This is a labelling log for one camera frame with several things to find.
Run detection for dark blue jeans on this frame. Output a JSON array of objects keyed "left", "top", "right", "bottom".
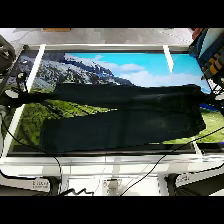
[{"left": 39, "top": 82, "right": 208, "bottom": 155}]

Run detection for silver frame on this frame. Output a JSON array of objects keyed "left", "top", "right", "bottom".
[{"left": 0, "top": 151, "right": 224, "bottom": 197}]

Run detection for black cable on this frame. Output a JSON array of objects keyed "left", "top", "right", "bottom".
[
  {"left": 0, "top": 113, "right": 64, "bottom": 197},
  {"left": 59, "top": 187, "right": 96, "bottom": 197},
  {"left": 120, "top": 125, "right": 224, "bottom": 197}
]

